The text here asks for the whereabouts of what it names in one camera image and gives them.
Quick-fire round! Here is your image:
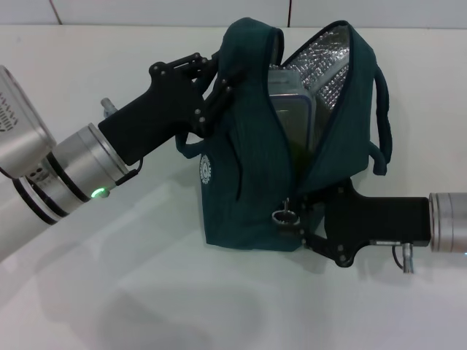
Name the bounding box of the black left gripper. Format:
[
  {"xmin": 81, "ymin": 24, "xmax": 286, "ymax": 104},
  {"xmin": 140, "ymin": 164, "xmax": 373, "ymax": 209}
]
[{"xmin": 97, "ymin": 52, "xmax": 247, "ymax": 166}]

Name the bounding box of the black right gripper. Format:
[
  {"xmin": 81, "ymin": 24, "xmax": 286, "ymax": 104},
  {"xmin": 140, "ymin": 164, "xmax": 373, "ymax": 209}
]
[{"xmin": 279, "ymin": 181, "xmax": 431, "ymax": 269}]

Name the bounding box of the teal fabric lunch bag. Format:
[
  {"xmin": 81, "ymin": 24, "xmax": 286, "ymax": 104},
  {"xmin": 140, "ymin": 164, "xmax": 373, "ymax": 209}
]
[{"xmin": 174, "ymin": 16, "xmax": 394, "ymax": 253}]

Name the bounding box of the clear blue-rimmed plastic container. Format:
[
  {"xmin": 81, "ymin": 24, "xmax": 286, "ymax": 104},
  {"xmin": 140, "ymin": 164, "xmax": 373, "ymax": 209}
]
[{"xmin": 268, "ymin": 69, "xmax": 314, "ymax": 158}]

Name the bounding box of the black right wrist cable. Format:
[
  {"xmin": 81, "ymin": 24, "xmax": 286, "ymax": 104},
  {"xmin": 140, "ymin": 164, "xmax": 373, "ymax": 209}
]
[{"xmin": 390, "ymin": 242, "xmax": 416, "ymax": 274}]

